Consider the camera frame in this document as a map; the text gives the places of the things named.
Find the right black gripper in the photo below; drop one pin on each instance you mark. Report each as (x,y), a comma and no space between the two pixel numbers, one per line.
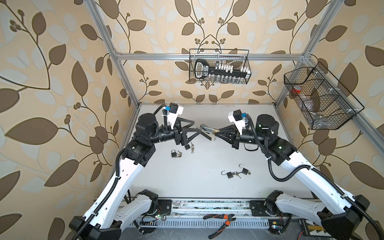
(230,134)

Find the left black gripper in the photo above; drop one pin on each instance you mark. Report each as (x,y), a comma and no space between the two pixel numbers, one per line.
(180,138)

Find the keys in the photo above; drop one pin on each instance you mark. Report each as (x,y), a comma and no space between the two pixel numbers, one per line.
(236,174)

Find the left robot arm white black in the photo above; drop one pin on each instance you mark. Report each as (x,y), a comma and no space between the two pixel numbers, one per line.
(113,211)

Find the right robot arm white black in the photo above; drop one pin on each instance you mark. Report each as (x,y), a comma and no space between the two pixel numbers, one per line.
(338,211)

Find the black socket tool set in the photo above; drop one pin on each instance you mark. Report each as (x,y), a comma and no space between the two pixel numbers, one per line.
(203,70)

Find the red capped item in basket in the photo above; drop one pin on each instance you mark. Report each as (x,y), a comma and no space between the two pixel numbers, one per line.
(296,90)

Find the black power distribution board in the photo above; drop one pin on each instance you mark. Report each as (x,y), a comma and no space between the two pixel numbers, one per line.
(311,229)

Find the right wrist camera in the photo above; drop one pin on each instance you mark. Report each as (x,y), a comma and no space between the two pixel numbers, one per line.
(239,119)

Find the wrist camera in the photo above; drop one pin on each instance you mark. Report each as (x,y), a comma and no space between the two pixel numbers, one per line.
(171,113)
(239,119)

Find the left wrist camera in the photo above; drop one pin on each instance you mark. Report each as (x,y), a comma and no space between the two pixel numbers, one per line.
(171,113)

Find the back wire basket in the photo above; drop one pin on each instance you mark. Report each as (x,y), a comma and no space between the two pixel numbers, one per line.
(235,57)

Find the wire basket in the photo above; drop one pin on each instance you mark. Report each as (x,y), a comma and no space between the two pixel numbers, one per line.
(325,101)
(235,57)

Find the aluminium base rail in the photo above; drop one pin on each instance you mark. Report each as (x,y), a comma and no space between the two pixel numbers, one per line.
(187,213)

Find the right wire basket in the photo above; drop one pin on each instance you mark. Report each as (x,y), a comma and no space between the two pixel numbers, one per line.
(325,101)

